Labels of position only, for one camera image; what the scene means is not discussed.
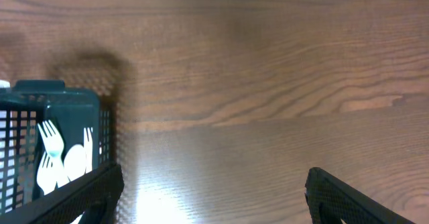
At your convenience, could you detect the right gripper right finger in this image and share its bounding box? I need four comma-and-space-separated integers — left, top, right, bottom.
305, 167, 411, 224

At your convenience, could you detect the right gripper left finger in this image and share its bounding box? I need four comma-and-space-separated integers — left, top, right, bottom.
1, 162, 124, 224

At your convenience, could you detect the thick white plastic spoon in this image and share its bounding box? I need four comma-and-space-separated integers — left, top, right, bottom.
64, 144, 86, 181

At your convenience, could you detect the white plastic fork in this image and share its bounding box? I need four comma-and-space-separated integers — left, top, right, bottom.
38, 120, 70, 188
36, 152, 56, 195
83, 127, 93, 173

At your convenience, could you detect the dark green plastic basket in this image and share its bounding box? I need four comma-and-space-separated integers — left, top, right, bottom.
1, 80, 112, 214

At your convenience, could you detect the clear plastic perforated basket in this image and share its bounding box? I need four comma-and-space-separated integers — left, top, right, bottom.
0, 80, 10, 89

